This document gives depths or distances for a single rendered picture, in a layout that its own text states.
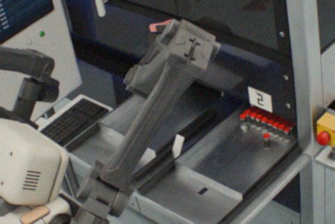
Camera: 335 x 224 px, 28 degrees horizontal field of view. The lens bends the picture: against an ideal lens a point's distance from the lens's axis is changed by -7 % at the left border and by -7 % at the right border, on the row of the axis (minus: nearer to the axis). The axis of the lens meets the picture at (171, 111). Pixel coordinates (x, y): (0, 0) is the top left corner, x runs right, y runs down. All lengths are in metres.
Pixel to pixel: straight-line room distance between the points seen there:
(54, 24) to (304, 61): 1.02
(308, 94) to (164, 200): 0.51
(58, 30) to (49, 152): 1.06
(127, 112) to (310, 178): 0.66
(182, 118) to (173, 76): 0.93
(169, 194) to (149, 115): 0.66
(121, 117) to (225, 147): 0.39
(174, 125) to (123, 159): 0.82
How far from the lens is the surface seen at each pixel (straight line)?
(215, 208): 1.96
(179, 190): 2.04
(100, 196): 1.50
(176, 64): 1.35
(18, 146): 1.50
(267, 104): 2.07
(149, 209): 3.03
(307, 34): 1.82
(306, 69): 1.88
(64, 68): 2.61
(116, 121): 2.33
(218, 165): 2.09
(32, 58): 1.77
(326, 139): 1.94
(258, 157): 2.09
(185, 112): 2.31
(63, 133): 2.44
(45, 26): 2.49
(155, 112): 1.39
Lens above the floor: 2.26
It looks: 36 degrees down
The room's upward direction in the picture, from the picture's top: 12 degrees counter-clockwise
